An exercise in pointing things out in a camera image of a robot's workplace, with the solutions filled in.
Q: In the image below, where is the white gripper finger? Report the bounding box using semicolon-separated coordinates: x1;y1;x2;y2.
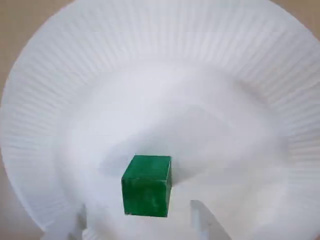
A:
66;202;88;240
189;199;232;240

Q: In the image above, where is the green cube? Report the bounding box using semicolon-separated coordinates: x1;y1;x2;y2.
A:
121;154;174;218

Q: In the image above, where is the white paper plate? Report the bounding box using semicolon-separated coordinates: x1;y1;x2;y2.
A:
0;0;320;240

